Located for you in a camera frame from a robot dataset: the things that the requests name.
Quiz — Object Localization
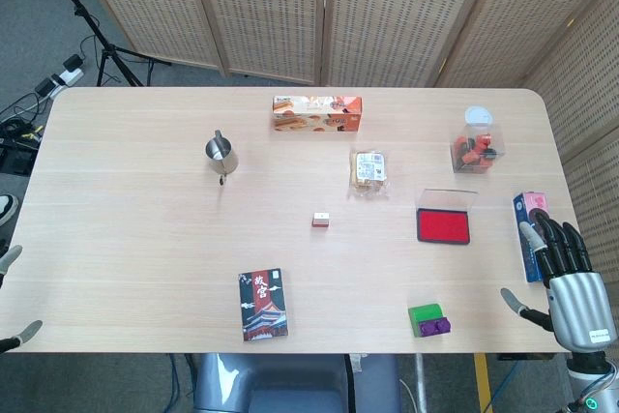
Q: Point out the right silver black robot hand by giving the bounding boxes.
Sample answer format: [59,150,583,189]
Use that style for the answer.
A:
[500,209,606,354]

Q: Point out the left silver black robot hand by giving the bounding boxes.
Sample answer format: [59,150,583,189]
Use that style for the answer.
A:
[0,244,44,355]

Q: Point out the blue pink cookie box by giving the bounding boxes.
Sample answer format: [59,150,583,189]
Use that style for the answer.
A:
[512,190,551,284]

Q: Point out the black red palace print box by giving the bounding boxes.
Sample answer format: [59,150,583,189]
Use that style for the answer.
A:
[237,267,291,343]

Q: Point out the orange biscuit box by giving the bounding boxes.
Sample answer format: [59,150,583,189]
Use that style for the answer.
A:
[271,95,364,134]

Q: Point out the white black shoe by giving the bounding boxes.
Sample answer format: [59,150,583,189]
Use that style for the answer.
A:
[0,193,20,228]

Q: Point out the green purple toy block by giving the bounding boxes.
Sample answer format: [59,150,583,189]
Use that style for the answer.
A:
[407,302,454,339]

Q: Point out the red ink pad clear lid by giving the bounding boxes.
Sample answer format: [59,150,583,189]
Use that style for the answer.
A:
[416,189,479,246]

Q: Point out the metal table leg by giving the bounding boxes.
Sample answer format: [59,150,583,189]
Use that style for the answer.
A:
[413,353,430,413]

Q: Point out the clear jar of orange pieces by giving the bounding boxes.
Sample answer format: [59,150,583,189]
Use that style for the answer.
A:
[449,105,508,175]

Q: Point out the wrapped pastry packet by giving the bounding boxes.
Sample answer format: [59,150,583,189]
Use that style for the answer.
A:
[346,149,391,200]

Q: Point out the white power strip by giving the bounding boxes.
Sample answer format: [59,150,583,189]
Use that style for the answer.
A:
[50,67,86,87]

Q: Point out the stainless steel milk pitcher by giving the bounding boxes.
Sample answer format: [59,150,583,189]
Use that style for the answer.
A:
[204,130,240,188]

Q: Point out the grey robot torso base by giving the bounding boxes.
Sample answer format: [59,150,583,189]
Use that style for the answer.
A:
[192,352,402,413]

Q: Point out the black tripod stand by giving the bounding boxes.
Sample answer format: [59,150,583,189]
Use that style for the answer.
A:
[37,0,173,88]

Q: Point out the rattan folding screen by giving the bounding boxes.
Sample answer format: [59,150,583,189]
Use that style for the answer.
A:
[67,0,619,413]

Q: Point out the black floor cables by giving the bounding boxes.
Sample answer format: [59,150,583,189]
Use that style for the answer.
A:
[0,35,105,177]

